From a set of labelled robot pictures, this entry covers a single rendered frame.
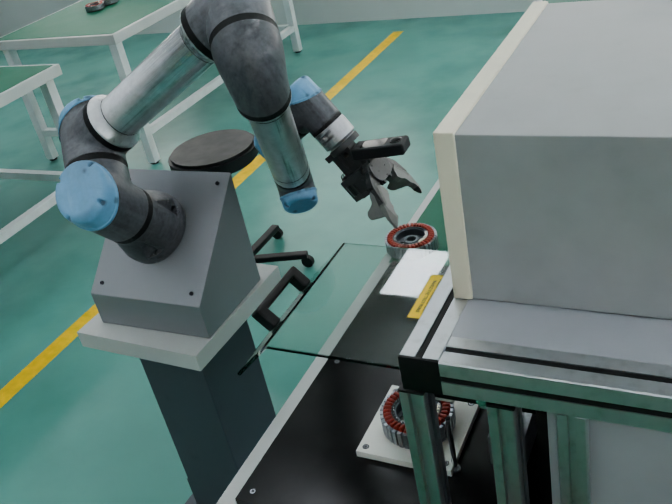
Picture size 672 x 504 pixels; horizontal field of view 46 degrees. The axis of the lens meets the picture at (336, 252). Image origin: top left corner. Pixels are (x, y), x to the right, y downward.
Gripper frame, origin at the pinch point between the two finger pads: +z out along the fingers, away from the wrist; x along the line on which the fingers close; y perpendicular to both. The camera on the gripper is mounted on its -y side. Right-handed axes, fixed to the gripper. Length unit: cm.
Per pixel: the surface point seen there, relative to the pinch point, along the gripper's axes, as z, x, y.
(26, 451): -10, 21, 161
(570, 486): 18, 74, -44
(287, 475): 8, 66, 3
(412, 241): 5.7, 1.1, 4.9
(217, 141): -44, -91, 110
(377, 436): 14, 56, -7
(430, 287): -2, 55, -33
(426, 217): 6.6, -13.4, 8.1
